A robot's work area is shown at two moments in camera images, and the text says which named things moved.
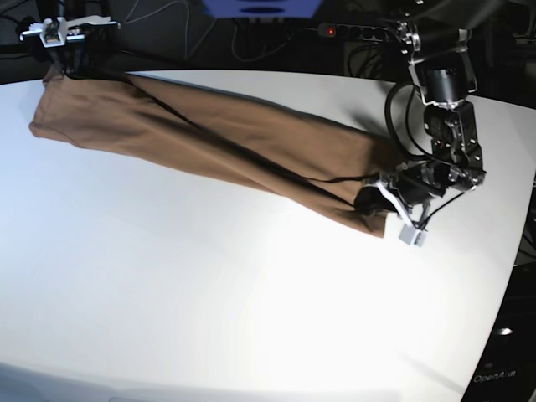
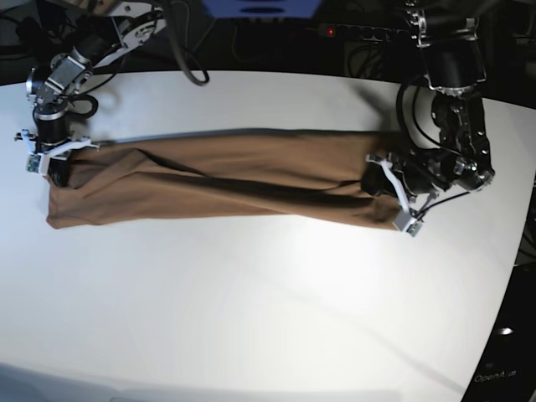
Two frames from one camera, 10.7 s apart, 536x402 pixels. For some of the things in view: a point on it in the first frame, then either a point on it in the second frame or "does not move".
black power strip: (369, 33) does not move
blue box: (261, 9) does not move
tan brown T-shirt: (319, 170) to (310, 177)
